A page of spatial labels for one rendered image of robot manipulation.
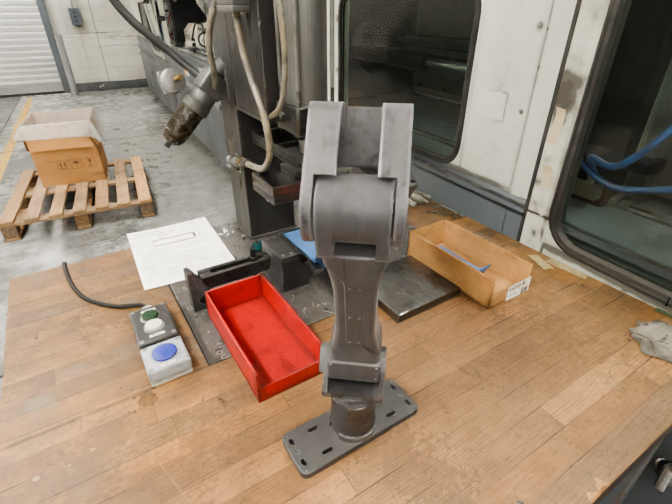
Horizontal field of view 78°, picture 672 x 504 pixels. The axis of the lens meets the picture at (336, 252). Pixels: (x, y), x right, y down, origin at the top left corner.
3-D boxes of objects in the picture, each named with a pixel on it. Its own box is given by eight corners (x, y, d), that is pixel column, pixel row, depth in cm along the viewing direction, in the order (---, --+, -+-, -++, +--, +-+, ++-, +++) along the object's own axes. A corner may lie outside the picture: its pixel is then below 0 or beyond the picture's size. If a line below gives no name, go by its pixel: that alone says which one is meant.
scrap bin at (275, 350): (259, 403, 64) (255, 376, 61) (208, 315, 82) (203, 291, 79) (325, 372, 70) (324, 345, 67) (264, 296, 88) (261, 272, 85)
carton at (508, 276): (487, 313, 84) (495, 281, 80) (406, 258, 102) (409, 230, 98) (527, 293, 90) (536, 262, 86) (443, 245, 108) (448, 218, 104)
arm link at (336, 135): (343, 109, 61) (299, 97, 32) (404, 111, 60) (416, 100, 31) (340, 192, 65) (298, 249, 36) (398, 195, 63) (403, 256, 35)
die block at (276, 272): (283, 292, 89) (281, 263, 85) (264, 271, 96) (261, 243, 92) (359, 265, 98) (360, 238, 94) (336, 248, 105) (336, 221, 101)
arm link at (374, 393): (323, 335, 57) (316, 365, 53) (387, 341, 56) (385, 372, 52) (324, 367, 61) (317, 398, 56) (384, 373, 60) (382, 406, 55)
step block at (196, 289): (195, 312, 83) (186, 275, 79) (190, 304, 85) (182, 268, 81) (226, 301, 86) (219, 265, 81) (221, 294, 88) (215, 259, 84)
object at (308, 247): (317, 266, 82) (317, 253, 81) (283, 235, 93) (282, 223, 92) (347, 256, 85) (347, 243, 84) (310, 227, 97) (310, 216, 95)
